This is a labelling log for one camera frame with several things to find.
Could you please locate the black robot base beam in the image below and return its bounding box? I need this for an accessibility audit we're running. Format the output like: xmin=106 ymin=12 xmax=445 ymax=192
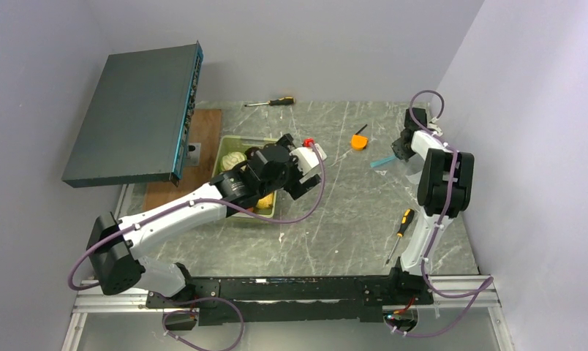
xmin=146 ymin=273 xmax=434 ymax=326

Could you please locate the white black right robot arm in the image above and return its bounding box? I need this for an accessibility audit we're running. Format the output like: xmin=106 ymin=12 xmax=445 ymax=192
xmin=386 ymin=107 xmax=475 ymax=303

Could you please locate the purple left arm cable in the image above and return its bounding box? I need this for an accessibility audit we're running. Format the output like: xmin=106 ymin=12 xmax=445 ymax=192
xmin=67 ymin=140 xmax=327 ymax=351

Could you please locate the clear zip top bag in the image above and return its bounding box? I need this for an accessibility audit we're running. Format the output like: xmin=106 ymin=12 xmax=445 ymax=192
xmin=369 ymin=156 xmax=424 ymax=185

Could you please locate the green plastic food bin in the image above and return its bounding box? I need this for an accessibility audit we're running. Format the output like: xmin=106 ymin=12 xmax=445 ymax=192
xmin=211 ymin=135 xmax=277 ymax=218

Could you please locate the dark grey flat panel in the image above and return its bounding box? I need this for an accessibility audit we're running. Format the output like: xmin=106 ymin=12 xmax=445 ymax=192
xmin=61 ymin=42 xmax=203 ymax=188

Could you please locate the aluminium frame rail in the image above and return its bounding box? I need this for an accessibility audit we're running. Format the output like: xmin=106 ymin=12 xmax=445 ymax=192
xmin=73 ymin=275 xmax=515 ymax=350

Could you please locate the brown wooden board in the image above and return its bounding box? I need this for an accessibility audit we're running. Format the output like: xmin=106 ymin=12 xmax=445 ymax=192
xmin=143 ymin=109 xmax=222 ymax=210

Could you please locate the yellow black screwdriver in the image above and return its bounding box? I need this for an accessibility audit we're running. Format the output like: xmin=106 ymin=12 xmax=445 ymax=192
xmin=244 ymin=97 xmax=295 ymax=107
xmin=385 ymin=208 xmax=415 ymax=265

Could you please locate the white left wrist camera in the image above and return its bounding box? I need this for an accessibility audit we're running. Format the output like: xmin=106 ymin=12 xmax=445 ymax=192
xmin=290 ymin=138 xmax=327 ymax=176

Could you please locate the small metal bracket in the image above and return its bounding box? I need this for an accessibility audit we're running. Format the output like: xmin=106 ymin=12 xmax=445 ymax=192
xmin=184 ymin=143 xmax=201 ymax=167

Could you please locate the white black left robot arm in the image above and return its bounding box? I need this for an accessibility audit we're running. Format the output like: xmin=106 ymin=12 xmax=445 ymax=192
xmin=84 ymin=134 xmax=327 ymax=307

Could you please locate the yellow black screwdriver far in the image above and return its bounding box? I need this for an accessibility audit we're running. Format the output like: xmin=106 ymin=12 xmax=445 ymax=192
xmin=244 ymin=97 xmax=295 ymax=107

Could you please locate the yellow black screwdriver near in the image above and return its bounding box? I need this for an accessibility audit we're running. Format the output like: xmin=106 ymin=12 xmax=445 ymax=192
xmin=385 ymin=208 xmax=415 ymax=265

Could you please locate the dark purple fruit toy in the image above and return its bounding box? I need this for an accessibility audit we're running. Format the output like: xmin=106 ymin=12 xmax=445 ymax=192
xmin=244 ymin=146 xmax=260 ymax=160

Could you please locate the yellow lemon toy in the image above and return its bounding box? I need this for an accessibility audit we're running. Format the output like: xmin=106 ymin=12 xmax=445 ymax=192
xmin=255 ymin=192 xmax=275 ymax=210

